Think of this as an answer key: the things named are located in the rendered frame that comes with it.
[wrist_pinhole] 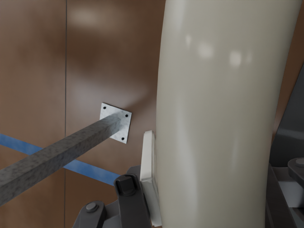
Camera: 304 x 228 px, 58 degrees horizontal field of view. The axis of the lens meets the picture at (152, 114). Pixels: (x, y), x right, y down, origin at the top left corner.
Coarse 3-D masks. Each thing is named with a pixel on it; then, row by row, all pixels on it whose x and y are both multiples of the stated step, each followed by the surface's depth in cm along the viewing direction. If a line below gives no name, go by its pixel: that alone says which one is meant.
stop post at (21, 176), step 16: (112, 112) 160; (128, 112) 156; (96, 128) 142; (112, 128) 153; (128, 128) 159; (64, 144) 122; (80, 144) 127; (96, 144) 141; (32, 160) 106; (48, 160) 108; (64, 160) 119; (0, 176) 94; (16, 176) 96; (32, 176) 102; (0, 192) 90; (16, 192) 97
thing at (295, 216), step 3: (291, 210) 115; (291, 213) 113; (294, 213) 114; (294, 216) 112; (297, 216) 112; (294, 219) 110; (297, 219) 110; (300, 219) 110; (297, 222) 108; (300, 222) 109; (303, 222) 109; (297, 225) 107; (300, 225) 107; (303, 225) 107
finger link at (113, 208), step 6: (132, 168) 17; (138, 168) 17; (138, 174) 16; (138, 180) 16; (144, 198) 14; (108, 204) 14; (114, 204) 14; (108, 210) 13; (114, 210) 13; (108, 216) 13; (114, 216) 13; (108, 222) 13; (114, 222) 13
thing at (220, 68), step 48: (192, 0) 5; (240, 0) 5; (288, 0) 5; (192, 48) 6; (240, 48) 5; (288, 48) 6; (192, 96) 6; (240, 96) 6; (192, 144) 6; (240, 144) 6; (192, 192) 6; (240, 192) 6
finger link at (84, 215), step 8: (88, 208) 13; (96, 208) 13; (104, 208) 13; (80, 216) 13; (88, 216) 13; (96, 216) 12; (104, 216) 13; (80, 224) 12; (88, 224) 12; (96, 224) 12
